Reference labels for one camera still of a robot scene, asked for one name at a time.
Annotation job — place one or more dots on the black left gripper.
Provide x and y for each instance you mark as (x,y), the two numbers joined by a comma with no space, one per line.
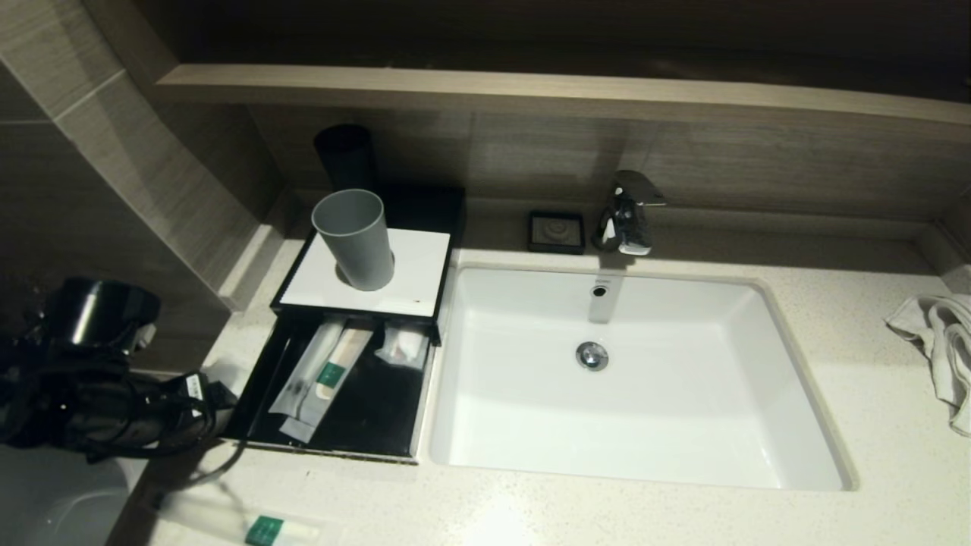
(178,406)

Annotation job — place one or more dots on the long packet with green label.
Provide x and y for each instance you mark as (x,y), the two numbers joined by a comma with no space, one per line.
(243,523)
(307,371)

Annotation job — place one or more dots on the black sliding drawer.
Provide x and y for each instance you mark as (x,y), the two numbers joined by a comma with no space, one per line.
(387,409)

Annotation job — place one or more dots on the small white pouch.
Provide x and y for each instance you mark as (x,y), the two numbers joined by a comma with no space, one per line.
(403,345)

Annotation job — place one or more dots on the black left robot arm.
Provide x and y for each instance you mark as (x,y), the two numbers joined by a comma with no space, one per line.
(76,379)

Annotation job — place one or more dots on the clear packet with green label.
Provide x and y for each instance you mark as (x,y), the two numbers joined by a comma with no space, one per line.
(334,375)

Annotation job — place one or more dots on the grey toilet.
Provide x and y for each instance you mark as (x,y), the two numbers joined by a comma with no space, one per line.
(53,500)

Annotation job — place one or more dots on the grey plastic cup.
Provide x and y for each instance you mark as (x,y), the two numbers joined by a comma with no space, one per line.
(355,235)

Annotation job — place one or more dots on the white rectangular mat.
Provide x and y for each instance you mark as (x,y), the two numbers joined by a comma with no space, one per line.
(417,273)

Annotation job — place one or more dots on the black plastic cup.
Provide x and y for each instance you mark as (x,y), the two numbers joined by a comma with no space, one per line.
(346,158)

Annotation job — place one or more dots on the chrome sink drain stopper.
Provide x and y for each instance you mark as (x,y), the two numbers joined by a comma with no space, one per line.
(591,356)

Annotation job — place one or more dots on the black square soap dish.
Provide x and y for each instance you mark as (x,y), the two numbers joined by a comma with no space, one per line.
(557,232)

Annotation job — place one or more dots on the white rectangular sink basin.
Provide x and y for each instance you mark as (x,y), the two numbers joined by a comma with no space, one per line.
(645,425)

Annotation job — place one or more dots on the chrome faucet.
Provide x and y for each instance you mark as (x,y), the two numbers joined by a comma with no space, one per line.
(628,220)

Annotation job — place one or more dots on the white crumpled towel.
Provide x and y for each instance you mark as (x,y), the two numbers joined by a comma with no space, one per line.
(944,341)

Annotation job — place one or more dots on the light wooden wall shelf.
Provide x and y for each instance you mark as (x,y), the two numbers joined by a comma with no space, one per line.
(531,95)

